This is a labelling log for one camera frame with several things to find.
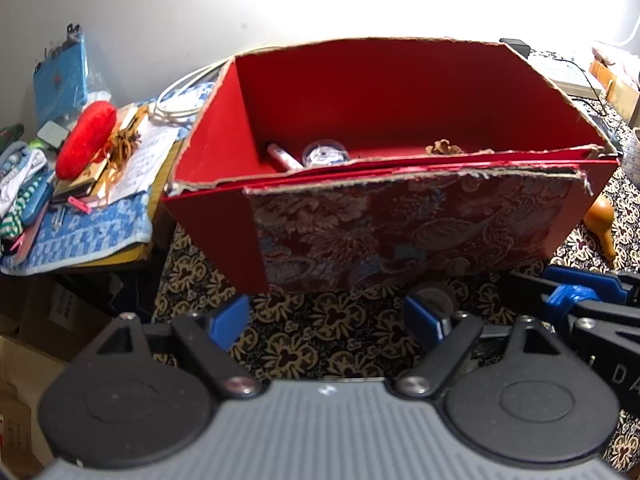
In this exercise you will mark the blue patterned towel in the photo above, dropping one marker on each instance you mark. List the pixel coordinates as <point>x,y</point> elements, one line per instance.
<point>85,237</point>

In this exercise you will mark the pink soft object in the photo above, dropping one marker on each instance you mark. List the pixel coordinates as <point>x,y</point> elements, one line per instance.
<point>610,56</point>

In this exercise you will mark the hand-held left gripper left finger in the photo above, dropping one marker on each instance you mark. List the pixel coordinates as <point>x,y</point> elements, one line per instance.
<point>230,320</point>

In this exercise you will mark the black power adapter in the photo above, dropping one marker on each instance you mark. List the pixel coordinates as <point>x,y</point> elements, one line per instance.
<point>517,47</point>

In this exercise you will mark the red cardboard box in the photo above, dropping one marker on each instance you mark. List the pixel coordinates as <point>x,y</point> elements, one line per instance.
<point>400,90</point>

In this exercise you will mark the blue plastic packet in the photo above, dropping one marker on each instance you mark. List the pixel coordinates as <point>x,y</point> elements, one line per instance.
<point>60,80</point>

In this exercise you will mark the small white device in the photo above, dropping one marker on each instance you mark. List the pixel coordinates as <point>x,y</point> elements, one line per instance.
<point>52,132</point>

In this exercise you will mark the clear plastic spool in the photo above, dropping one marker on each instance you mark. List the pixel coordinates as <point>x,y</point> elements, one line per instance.
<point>325,152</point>

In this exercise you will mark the pink clip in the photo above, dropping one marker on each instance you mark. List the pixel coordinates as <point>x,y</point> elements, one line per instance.
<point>80,205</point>

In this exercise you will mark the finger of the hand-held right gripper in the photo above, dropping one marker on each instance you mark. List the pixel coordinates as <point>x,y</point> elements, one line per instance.
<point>590,277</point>
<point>565,297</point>

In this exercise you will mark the labelled cardboard box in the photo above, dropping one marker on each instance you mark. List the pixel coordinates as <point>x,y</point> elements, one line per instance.
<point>60,320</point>

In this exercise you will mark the white red pen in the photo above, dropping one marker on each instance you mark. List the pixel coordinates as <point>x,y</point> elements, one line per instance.
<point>282,155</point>

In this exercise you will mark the blue patterned cloth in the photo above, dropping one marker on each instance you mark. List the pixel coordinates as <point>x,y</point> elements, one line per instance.
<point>125,256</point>

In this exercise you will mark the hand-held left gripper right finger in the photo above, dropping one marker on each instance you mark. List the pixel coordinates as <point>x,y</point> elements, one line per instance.
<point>422,322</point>

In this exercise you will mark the green object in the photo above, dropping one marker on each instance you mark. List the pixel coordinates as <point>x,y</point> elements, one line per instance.
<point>10,135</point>

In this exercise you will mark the brown pine cone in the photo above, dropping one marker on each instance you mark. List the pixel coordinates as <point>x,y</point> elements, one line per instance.
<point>442,148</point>

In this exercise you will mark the pine cone with ribbon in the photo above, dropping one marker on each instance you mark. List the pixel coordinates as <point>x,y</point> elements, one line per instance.
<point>125,140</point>

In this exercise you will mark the tan notebook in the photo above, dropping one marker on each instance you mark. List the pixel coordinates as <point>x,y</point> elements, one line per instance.
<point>80,185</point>

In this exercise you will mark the white paper note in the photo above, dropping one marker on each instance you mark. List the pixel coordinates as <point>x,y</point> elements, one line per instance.
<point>147,160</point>

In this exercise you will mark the red cushion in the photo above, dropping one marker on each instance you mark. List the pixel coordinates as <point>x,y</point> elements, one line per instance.
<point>85,140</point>

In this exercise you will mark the white tape roll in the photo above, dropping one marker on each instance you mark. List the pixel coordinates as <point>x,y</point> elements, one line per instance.
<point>632,155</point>

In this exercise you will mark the plain cardboard box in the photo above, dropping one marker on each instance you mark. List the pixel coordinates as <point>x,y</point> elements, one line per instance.
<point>20,390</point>

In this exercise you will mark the small grey round object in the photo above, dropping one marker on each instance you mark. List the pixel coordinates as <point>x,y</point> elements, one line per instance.
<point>440,300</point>

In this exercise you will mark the small black device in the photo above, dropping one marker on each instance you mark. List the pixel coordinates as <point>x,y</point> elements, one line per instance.
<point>607,132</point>

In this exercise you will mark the blue case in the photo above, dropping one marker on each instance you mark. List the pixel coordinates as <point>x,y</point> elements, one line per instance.
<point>37,205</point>

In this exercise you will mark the brown wooden gourd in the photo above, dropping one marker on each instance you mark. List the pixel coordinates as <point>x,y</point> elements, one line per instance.
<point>600,220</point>

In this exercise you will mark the white power strip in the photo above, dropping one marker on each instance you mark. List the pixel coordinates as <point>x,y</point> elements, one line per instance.
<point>560,72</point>

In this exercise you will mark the green striped cloth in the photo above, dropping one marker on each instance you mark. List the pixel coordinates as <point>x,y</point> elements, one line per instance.
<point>22,185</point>

